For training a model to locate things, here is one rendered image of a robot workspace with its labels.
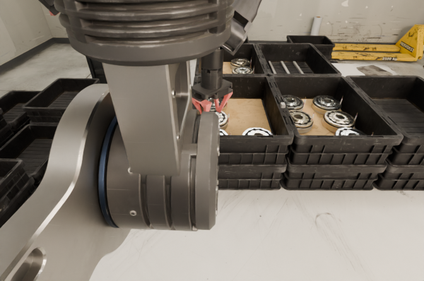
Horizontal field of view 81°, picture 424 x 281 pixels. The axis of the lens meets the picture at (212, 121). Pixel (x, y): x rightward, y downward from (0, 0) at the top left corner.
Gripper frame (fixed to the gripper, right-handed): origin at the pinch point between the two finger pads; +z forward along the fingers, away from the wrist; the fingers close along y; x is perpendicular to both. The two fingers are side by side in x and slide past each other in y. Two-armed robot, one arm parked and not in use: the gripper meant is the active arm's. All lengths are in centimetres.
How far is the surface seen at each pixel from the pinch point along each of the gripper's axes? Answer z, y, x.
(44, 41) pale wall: 85, -55, -423
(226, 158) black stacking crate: 11.5, 1.6, 8.0
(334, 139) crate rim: 2.8, -17.7, 29.7
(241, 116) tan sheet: 12.3, -20.5, -3.7
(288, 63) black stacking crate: 11, -79, -18
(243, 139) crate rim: 3.0, -0.5, 12.0
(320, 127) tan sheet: 12.0, -34.3, 20.5
